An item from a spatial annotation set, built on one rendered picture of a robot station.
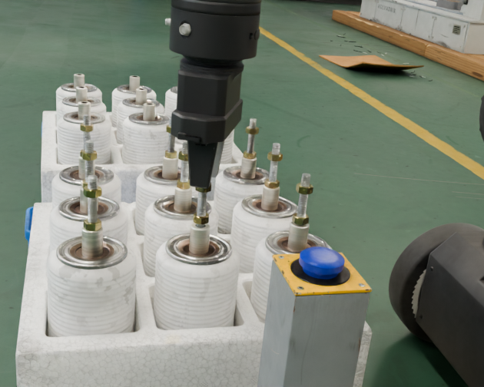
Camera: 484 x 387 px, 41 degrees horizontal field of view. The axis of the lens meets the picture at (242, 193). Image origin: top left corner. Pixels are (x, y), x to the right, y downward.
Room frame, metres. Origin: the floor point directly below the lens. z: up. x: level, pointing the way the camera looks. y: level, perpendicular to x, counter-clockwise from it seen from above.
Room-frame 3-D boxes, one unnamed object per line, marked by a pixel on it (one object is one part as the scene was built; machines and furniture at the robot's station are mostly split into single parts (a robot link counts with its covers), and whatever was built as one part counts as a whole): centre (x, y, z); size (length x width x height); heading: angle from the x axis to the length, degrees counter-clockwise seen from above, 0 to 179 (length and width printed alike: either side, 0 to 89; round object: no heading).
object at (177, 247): (0.66, 0.04, 0.25); 0.08 x 0.08 x 0.01
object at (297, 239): (0.70, -0.07, 0.26); 0.02 x 0.02 x 0.03
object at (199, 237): (0.66, 0.04, 0.26); 0.02 x 0.02 x 0.03
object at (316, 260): (0.52, -0.08, 0.32); 0.04 x 0.04 x 0.02
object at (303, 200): (0.70, -0.07, 0.30); 0.01 x 0.01 x 0.08
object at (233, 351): (0.78, 0.08, 0.09); 0.39 x 0.39 x 0.18; 16
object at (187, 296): (0.66, 0.04, 0.16); 0.10 x 0.10 x 0.18
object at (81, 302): (0.63, 0.16, 0.16); 0.10 x 0.10 x 0.18
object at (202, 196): (0.66, 0.04, 0.31); 0.01 x 0.01 x 0.08
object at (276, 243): (0.70, -0.07, 0.25); 0.08 x 0.08 x 0.01
